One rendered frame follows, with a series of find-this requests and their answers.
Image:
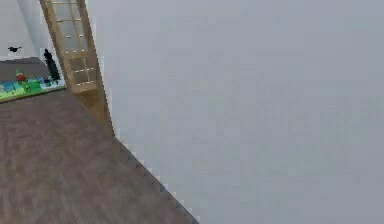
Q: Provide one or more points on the light wooden slatted room door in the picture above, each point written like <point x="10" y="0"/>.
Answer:
<point x="80" y="71"/>

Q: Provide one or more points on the tall black object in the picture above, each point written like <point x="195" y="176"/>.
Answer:
<point x="52" y="65"/>

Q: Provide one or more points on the green blue patterned play mat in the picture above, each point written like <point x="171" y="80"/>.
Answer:
<point x="23" y="89"/>

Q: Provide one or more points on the small red ball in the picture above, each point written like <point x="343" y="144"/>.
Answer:
<point x="20" y="77"/>

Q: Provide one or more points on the small black wall fixture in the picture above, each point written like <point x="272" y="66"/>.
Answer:
<point x="14" y="49"/>

